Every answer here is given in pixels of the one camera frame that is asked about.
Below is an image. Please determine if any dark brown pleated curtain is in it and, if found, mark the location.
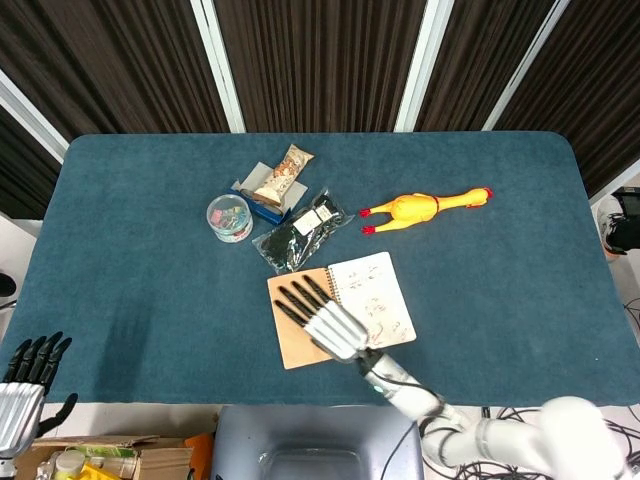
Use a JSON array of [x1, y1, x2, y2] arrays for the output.
[[0, 0, 231, 144], [417, 0, 556, 132], [214, 0, 427, 134], [499, 0, 640, 199]]

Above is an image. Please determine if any yellow rubber chicken toy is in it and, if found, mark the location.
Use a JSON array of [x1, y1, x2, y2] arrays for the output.
[[359, 186, 495, 236]]

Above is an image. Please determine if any blue table cloth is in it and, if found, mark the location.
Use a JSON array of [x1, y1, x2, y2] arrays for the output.
[[0, 130, 632, 406]]

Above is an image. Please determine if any clear jar of binder clips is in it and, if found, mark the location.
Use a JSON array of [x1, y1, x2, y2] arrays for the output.
[[206, 193, 255, 245]]

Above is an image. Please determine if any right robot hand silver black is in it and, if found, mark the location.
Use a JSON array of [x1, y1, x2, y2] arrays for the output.
[[273, 274, 372, 362]]

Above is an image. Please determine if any white partition post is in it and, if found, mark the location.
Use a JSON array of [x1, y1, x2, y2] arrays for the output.
[[189, 0, 246, 134], [394, 0, 454, 132], [589, 172, 640, 206], [482, 0, 571, 131], [0, 69, 70, 161]]

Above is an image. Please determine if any beige printed snack packet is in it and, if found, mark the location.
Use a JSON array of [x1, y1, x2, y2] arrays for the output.
[[252, 143, 315, 209]]

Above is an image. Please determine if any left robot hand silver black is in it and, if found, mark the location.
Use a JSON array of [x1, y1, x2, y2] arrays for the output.
[[0, 331, 79, 457]]

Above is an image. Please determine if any pale green white bottle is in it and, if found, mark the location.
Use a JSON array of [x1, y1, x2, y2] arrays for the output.
[[52, 449, 87, 477]]

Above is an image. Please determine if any yellow plastic item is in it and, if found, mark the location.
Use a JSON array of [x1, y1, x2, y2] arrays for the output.
[[79, 462, 121, 480]]

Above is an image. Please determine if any grey robot torso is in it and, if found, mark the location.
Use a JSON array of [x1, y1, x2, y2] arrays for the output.
[[212, 404, 425, 480]]

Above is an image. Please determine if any plastic bag of black items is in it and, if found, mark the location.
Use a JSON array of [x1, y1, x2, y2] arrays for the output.
[[251, 187, 349, 275]]

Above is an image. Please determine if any blue cardboard box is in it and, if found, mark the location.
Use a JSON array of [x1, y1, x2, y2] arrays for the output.
[[230, 162, 309, 226]]

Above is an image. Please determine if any brown kraft spiral notebook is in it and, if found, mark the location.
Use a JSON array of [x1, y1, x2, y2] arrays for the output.
[[267, 251, 418, 371]]

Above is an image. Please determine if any brown cardboard box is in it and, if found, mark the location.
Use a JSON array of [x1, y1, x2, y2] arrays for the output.
[[14, 433, 216, 480]]

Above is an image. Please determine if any white and black sneaker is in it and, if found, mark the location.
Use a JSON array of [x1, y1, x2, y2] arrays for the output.
[[596, 187, 640, 262]]

